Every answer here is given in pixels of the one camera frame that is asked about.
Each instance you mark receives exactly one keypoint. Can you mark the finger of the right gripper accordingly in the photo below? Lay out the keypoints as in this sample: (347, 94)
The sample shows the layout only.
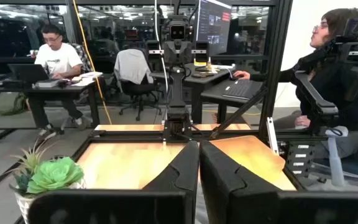
(170, 57)
(185, 57)

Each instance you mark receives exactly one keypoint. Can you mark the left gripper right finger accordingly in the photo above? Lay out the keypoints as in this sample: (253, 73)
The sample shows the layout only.
(244, 202)

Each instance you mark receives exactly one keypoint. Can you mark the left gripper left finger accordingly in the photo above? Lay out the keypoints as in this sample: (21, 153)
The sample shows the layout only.
(166, 202)

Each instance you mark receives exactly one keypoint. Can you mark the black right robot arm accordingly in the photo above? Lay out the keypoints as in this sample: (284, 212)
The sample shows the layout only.
(177, 93)

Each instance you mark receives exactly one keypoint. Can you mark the grey jacket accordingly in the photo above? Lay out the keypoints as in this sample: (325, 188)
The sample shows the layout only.
(132, 67)

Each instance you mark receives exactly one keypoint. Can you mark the black monitor desk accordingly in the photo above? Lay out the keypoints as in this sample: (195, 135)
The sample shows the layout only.
(197, 84)

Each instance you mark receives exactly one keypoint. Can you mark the computer monitor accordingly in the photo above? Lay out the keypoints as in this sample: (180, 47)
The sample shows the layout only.
(213, 25)

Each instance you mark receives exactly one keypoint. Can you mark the black office chair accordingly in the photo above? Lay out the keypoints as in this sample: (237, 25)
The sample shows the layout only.
(138, 93)

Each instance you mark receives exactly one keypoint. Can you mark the black keyboard table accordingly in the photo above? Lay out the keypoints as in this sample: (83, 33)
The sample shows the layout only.
(216, 96)

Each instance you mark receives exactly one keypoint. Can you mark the black computer mouse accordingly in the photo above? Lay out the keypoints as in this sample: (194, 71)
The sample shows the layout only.
(235, 77)

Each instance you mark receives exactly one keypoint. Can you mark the black keyboard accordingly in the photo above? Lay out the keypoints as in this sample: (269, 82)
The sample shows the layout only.
(239, 90)

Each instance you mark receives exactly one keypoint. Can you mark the black box with white labels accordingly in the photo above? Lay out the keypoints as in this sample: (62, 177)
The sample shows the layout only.
(300, 158)

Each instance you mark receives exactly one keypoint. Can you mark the white papers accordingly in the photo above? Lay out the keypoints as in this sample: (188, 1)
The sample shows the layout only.
(87, 77)

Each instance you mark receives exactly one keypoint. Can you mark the person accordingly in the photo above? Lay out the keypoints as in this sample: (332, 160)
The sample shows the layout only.
(331, 93)
(59, 59)

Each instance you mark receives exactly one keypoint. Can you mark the grey office chair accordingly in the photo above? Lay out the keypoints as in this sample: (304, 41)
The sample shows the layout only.
(336, 155)

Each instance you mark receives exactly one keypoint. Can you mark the black office desk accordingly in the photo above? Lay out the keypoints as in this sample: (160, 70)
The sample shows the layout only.
(57, 91)

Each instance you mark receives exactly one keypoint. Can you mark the grey book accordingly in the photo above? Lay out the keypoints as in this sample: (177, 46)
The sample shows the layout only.
(47, 83)

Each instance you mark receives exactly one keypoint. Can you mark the succulent in white patterned pot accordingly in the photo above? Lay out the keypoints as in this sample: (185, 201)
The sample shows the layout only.
(54, 175)

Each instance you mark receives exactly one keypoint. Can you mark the black laptop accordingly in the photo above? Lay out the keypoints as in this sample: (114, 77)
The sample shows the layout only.
(26, 73)

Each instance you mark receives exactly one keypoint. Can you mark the olive green bag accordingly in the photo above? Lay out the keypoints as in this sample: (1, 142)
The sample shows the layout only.
(9, 104)

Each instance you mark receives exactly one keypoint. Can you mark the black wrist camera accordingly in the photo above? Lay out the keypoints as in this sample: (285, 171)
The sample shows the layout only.
(177, 32)

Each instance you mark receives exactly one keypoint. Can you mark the white metal bracket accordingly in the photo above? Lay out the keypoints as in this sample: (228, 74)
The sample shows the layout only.
(272, 137)

